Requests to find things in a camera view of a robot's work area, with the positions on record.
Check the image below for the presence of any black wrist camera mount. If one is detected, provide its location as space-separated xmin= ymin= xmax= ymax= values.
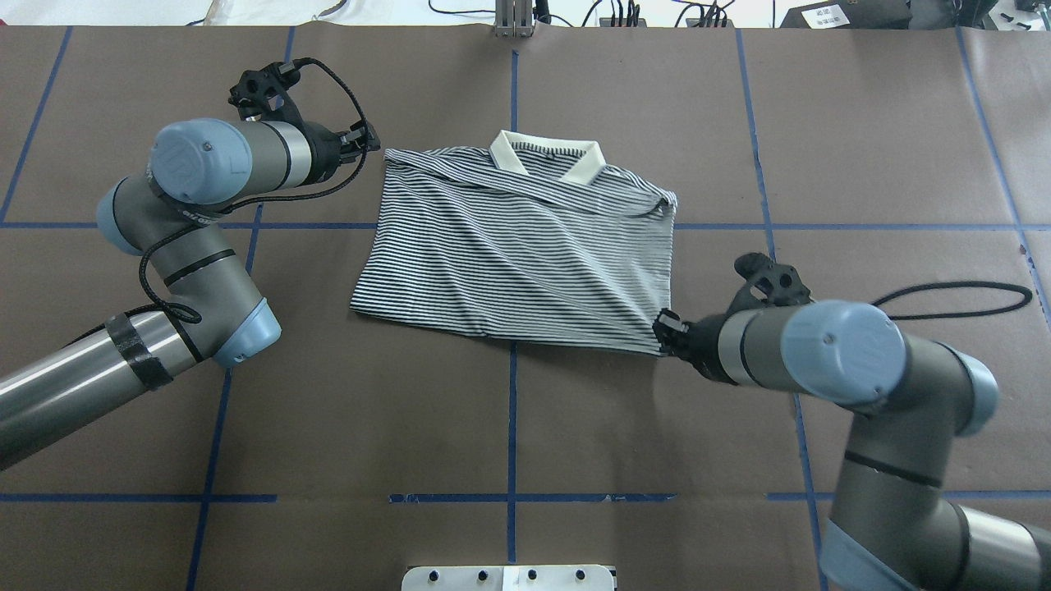
xmin=228 ymin=62 xmax=304 ymax=126
xmin=726 ymin=252 xmax=815 ymax=314

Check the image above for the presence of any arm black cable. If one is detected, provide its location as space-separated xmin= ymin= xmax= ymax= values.
xmin=138 ymin=57 xmax=370 ymax=325
xmin=870 ymin=282 xmax=1034 ymax=321

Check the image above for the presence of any striped polo shirt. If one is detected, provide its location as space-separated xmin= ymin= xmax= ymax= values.
xmin=349 ymin=131 xmax=678 ymax=356

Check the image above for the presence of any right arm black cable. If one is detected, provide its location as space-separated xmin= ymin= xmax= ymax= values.
xmin=870 ymin=282 xmax=1034 ymax=321

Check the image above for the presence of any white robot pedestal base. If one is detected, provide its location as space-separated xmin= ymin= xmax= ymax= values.
xmin=401 ymin=564 xmax=618 ymax=590

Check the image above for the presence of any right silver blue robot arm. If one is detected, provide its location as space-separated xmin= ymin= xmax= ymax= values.
xmin=653 ymin=300 xmax=1050 ymax=590

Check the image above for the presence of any aluminium frame post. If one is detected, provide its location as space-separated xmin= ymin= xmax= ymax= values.
xmin=493 ymin=0 xmax=536 ymax=39

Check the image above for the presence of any black flat box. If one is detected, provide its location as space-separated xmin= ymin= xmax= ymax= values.
xmin=777 ymin=1 xmax=912 ymax=30

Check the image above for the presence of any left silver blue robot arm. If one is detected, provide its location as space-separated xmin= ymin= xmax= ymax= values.
xmin=2 ymin=117 xmax=380 ymax=469

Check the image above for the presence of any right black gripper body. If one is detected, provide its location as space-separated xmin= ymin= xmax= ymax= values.
xmin=684 ymin=317 xmax=739 ymax=386

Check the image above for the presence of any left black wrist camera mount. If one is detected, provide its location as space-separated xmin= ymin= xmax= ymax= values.
xmin=228 ymin=62 xmax=304 ymax=126

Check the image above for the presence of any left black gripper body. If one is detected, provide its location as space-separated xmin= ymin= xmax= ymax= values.
xmin=304 ymin=123 xmax=349 ymax=185

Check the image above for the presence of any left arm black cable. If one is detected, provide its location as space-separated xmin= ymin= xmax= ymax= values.
xmin=138 ymin=57 xmax=370 ymax=325

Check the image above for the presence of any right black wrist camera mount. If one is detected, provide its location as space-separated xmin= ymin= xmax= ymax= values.
xmin=726 ymin=252 xmax=815 ymax=314

